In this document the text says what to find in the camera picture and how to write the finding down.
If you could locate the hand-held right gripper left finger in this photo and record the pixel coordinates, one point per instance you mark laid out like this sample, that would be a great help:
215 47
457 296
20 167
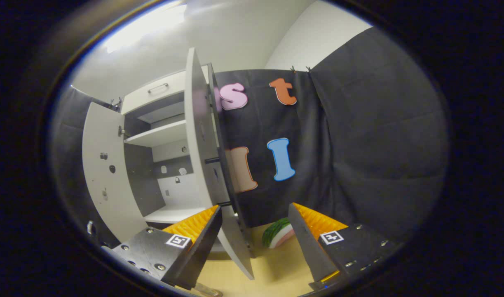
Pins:
198 251

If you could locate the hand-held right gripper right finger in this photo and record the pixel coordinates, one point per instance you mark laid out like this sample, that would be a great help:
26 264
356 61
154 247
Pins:
307 251

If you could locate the clear plastic bottle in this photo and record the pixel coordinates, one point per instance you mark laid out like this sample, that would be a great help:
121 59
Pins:
208 291

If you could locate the white cabinet door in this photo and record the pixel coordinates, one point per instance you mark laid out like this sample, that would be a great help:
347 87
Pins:
196 144
95 144

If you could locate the white and grey cabinet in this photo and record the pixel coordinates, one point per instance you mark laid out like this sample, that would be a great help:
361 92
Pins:
161 134

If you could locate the toy watermelon slice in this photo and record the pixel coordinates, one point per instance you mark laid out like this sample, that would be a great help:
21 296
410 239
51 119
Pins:
276 233

